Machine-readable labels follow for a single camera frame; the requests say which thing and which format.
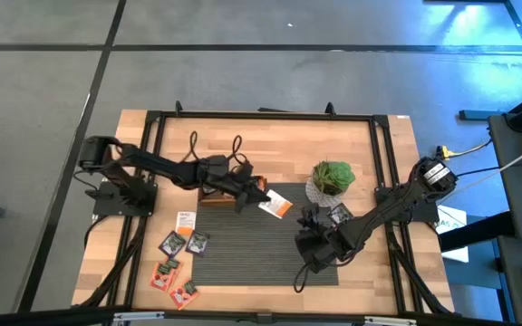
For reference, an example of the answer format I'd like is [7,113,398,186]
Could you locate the white orange tea packet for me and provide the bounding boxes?
[257,188,295,220]
[174,210,198,236]

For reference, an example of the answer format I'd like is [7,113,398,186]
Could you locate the black floor cable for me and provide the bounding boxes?
[455,165,502,177]

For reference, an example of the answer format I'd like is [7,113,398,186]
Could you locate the black crossbar with silver brackets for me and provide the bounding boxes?
[0,303,522,326]

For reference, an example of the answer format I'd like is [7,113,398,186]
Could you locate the succulent in white patterned pot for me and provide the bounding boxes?
[304,160,357,208]

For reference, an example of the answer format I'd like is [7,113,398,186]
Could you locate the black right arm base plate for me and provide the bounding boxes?
[375,185,440,224]

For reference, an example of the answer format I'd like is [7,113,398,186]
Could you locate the black looped cable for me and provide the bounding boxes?
[292,263,313,294]
[230,134,249,167]
[188,129,200,162]

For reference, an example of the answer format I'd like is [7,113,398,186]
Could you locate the grey woven placemat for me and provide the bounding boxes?
[191,182,340,287]

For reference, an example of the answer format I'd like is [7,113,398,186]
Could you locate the white paper sign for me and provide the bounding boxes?
[435,204,469,264]

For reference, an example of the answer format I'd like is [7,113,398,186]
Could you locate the dark purple tea packet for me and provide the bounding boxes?
[158,230,188,259]
[185,230,211,258]
[326,202,354,226]

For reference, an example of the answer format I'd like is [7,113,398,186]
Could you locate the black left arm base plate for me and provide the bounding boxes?
[92,179,159,217]

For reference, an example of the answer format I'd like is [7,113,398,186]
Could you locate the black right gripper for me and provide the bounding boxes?
[294,203,348,274]

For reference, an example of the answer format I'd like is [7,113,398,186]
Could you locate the wooden tea tray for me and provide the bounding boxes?
[196,175,272,209]

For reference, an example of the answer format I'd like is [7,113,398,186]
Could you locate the black beam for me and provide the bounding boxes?
[439,211,516,253]

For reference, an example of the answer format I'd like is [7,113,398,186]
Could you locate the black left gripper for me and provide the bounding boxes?
[197,154,272,214]

